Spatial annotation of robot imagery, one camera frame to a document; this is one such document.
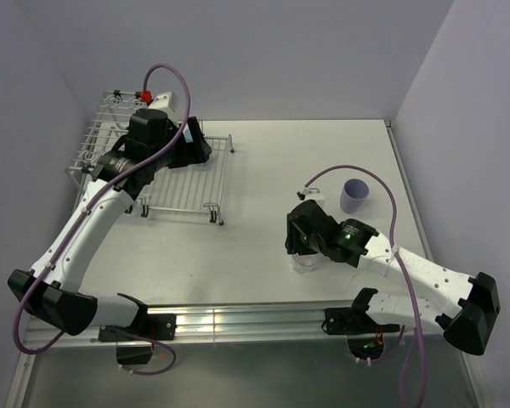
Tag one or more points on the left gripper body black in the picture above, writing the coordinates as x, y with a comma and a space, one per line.
180, 155

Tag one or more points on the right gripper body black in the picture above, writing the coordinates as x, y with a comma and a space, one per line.
309, 245

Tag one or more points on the clear glass cup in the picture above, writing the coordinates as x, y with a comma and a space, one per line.
304, 264

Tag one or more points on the blue cup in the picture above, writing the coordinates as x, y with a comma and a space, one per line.
188, 135

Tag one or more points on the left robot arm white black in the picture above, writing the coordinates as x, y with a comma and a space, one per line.
50, 289

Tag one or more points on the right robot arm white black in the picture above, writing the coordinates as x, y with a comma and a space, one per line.
461, 307

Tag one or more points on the purple cup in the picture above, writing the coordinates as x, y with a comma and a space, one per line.
353, 194

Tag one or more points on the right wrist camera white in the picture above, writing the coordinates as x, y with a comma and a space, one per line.
311, 194

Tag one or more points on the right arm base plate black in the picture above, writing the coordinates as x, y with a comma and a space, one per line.
353, 321

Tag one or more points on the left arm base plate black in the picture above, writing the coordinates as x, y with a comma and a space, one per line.
159, 327

